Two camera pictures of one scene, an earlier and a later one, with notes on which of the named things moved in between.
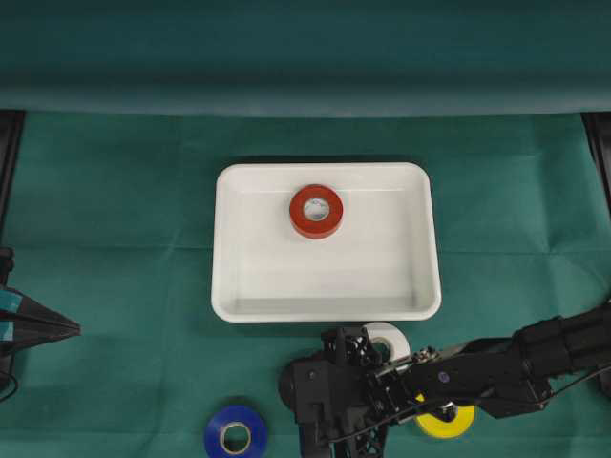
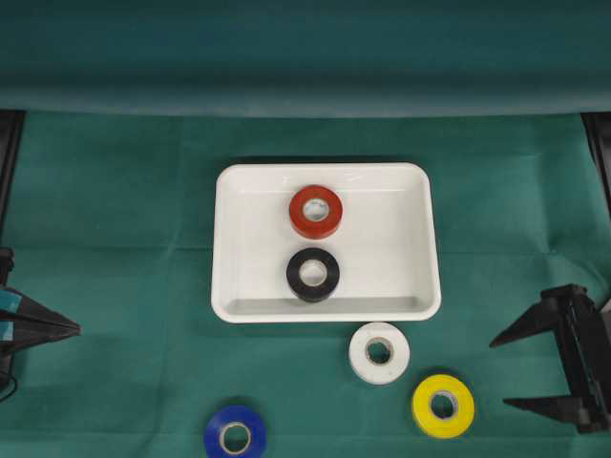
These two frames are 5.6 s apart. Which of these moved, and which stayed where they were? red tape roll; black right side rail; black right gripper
Moved: black right gripper
Stayed: black right side rail; red tape roll
